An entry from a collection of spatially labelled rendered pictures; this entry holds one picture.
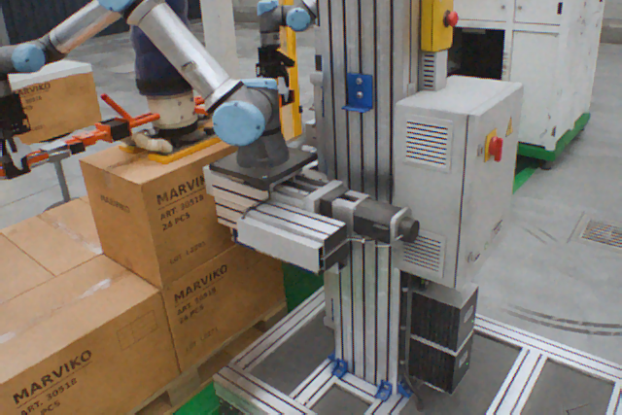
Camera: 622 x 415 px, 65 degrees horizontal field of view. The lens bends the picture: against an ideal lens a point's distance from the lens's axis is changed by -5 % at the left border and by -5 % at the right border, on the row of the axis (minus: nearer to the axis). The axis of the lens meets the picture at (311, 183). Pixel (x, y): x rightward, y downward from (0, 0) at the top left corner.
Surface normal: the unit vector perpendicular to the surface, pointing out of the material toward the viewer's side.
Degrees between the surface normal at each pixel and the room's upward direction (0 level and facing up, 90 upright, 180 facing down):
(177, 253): 90
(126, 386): 90
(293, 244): 90
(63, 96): 90
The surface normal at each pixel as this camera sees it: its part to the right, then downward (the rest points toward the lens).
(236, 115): -0.08, 0.51
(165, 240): 0.78, 0.22
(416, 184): -0.62, 0.36
